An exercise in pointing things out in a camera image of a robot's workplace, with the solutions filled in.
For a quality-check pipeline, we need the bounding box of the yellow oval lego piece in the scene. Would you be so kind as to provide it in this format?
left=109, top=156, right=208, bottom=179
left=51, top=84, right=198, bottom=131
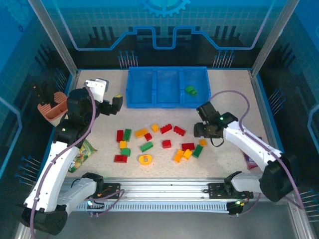
left=138, top=154, right=154, bottom=166

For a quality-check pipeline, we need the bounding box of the terracotta ribbed holder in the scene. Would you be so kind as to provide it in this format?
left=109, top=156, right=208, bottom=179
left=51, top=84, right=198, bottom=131
left=37, top=91, right=69, bottom=126

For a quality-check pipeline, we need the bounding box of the blue three-compartment bin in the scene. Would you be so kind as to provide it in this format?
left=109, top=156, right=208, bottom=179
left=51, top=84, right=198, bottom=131
left=126, top=66, right=211, bottom=110

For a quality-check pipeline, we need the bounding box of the purple snack packet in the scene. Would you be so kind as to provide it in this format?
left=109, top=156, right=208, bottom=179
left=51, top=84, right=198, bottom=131
left=243, top=151, right=261, bottom=171

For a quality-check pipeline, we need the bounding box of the green yellow snack bag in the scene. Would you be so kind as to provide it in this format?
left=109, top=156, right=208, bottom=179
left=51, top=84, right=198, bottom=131
left=67, top=139, right=98, bottom=173

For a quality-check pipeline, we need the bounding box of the thin black cable loop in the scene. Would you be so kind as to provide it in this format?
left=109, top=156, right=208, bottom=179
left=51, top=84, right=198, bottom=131
left=210, top=136, right=225, bottom=148

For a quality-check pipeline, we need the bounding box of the black tool handle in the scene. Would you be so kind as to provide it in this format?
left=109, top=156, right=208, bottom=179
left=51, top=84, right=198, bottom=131
left=33, top=81, right=57, bottom=108

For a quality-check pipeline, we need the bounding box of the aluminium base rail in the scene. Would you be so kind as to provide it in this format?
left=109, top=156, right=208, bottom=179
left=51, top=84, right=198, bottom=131
left=62, top=177, right=250, bottom=203

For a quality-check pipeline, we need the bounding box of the aluminium frame post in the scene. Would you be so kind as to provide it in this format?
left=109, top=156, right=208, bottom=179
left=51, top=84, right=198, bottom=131
left=250, top=0, right=300, bottom=78
left=27, top=0, right=78, bottom=77

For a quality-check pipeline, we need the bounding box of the slotted cable duct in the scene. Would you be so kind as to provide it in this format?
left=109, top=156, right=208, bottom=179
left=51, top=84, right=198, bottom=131
left=74, top=200, right=231, bottom=214

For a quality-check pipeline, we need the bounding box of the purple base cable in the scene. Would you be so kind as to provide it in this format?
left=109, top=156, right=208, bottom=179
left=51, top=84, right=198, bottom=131
left=234, top=193, right=262, bottom=218
left=88, top=189, right=125, bottom=218

